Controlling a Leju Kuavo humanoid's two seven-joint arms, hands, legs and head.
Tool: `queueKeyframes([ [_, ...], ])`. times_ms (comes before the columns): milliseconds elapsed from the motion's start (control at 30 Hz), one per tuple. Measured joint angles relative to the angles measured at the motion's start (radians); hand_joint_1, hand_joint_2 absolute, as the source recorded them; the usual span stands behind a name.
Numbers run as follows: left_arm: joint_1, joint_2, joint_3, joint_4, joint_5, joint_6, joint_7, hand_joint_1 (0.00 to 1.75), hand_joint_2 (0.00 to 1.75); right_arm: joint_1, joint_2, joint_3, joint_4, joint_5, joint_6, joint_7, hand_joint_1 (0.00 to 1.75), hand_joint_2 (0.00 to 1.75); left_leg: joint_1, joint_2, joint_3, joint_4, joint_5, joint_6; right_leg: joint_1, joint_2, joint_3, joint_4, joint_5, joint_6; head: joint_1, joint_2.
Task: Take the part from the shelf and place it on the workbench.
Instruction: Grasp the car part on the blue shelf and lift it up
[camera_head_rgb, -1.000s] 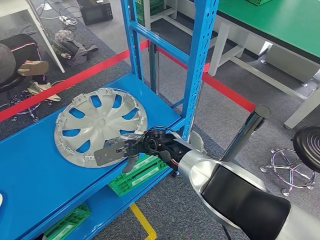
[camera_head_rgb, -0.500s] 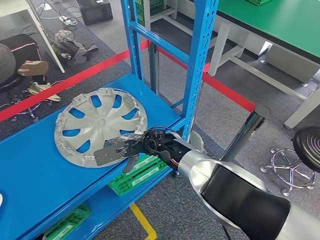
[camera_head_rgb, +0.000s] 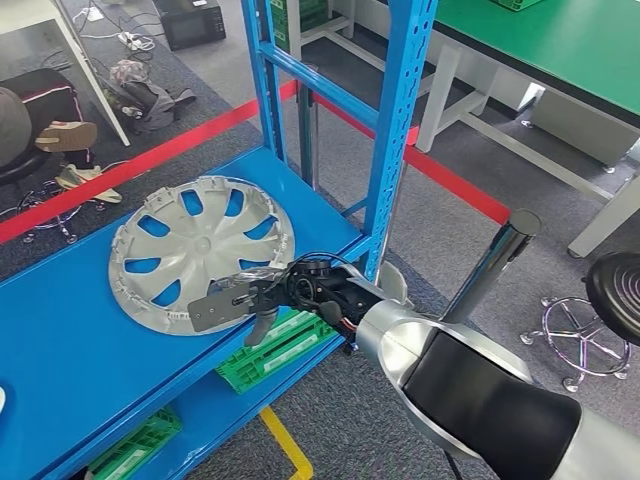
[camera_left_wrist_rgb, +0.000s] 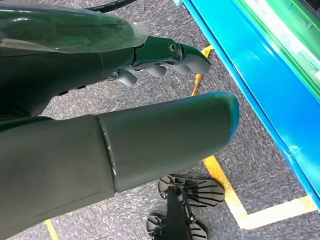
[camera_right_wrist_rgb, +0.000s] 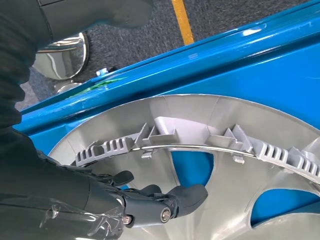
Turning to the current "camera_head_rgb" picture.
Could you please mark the grey bag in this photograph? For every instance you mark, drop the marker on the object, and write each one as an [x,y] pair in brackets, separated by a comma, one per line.
[150,99]

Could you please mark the silver black robot right arm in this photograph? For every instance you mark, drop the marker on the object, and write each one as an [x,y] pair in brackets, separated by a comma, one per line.
[450,371]

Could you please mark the green top workbench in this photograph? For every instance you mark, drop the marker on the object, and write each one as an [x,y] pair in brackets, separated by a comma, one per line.
[550,40]

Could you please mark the silver plastic hubcap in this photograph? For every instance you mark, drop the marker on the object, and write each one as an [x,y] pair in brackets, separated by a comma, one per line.
[200,245]

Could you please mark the white bench frame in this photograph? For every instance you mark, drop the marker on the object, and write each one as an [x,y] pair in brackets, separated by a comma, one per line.
[295,26]

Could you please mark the white power strip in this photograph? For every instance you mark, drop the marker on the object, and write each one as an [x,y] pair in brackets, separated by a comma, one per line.
[130,41]

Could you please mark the green crate stack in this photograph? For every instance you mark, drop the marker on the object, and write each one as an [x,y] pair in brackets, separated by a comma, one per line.
[280,26]

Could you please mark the blue metal shelf rack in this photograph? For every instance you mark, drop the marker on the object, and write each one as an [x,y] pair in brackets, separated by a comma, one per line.
[75,344]

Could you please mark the red barrier belt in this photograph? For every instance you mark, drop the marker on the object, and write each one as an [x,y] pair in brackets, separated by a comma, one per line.
[150,156]
[450,179]

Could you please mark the black appliance box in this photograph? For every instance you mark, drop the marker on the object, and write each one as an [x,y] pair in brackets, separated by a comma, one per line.
[192,26]

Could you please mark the wrist camera with black bracket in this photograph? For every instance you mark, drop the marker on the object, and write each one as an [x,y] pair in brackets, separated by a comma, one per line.
[215,311]

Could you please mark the green plastic crate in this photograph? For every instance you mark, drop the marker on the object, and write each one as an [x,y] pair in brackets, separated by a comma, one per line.
[270,361]
[515,3]
[135,444]

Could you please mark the black stool with chrome base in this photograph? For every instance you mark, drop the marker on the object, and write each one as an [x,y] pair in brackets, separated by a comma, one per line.
[617,291]
[20,169]

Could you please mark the person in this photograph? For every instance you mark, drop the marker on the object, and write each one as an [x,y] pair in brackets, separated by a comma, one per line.
[55,99]

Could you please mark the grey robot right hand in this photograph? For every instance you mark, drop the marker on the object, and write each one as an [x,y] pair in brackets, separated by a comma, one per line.
[263,328]

